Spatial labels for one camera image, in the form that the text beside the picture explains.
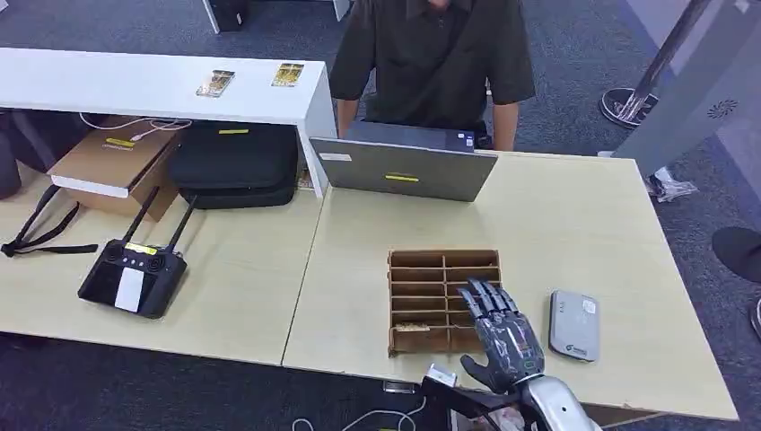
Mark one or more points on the person's dark shoe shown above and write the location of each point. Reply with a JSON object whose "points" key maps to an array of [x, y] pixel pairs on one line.
{"points": [[740, 253]]}

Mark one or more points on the grey card reader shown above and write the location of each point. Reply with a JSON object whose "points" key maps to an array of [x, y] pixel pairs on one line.
{"points": [[573, 324]]}

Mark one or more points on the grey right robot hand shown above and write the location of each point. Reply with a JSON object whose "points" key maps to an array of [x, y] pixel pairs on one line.
{"points": [[508, 348]]}

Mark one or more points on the wooden card box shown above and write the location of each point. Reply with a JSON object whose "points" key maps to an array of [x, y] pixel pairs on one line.
{"points": [[425, 297]]}

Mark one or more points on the person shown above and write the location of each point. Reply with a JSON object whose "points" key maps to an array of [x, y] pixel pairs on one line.
{"points": [[434, 65]]}

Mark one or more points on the black remote controller with antennas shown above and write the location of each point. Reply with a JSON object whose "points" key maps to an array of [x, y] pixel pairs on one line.
{"points": [[131, 279]]}

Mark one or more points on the black soft bag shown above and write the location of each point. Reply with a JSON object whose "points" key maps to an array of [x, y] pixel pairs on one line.
{"points": [[41, 143]]}

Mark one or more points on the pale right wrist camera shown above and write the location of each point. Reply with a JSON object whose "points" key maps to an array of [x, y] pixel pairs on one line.
{"points": [[441, 376]]}

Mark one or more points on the white desk shelf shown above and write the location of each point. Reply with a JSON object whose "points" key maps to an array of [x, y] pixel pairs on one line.
{"points": [[148, 83]]}

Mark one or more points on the black laptop bag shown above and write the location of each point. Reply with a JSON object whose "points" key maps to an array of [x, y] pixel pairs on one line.
{"points": [[235, 163]]}

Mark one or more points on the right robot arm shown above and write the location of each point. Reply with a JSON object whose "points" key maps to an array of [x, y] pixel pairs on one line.
{"points": [[559, 410]]}

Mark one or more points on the yellow patterned card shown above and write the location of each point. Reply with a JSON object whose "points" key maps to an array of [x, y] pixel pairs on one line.
{"points": [[288, 75]]}

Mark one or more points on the grey slanted kiosk panel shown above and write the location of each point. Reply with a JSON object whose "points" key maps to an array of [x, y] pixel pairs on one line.
{"points": [[684, 101]]}

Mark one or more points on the black camera bracket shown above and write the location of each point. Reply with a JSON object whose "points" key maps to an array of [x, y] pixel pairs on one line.
{"points": [[458, 407]]}

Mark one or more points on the crumpled plastic bag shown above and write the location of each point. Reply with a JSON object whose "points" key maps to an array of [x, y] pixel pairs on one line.
{"points": [[669, 185]]}

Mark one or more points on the white table frame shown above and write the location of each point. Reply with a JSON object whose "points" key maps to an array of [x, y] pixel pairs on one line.
{"points": [[340, 7]]}

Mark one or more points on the cardboard box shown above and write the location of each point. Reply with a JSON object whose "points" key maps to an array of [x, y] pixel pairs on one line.
{"points": [[113, 166]]}

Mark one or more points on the silver stanchion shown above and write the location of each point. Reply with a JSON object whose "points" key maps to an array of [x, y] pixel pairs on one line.
{"points": [[633, 107]]}

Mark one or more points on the grey laptop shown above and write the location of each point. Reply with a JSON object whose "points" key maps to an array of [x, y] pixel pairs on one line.
{"points": [[404, 169]]}

